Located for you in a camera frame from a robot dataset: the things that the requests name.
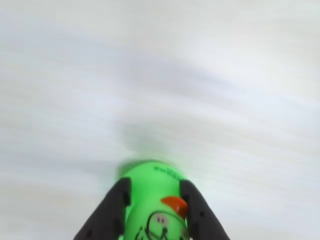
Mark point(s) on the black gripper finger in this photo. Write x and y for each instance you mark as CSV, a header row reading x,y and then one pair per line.
x,y
202,220
107,215

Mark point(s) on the green rubber duck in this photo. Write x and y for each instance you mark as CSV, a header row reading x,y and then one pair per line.
x,y
150,190

